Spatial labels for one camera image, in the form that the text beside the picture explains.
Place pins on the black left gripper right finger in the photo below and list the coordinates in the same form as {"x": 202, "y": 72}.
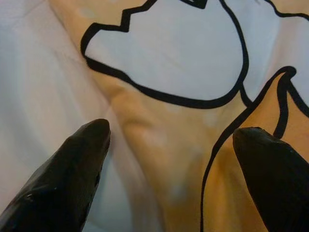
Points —
{"x": 277, "y": 183}

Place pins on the yellow egg print blanket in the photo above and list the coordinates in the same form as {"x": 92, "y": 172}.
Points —
{"x": 169, "y": 145}

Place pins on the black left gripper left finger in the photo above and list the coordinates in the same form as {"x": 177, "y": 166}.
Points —
{"x": 55, "y": 188}

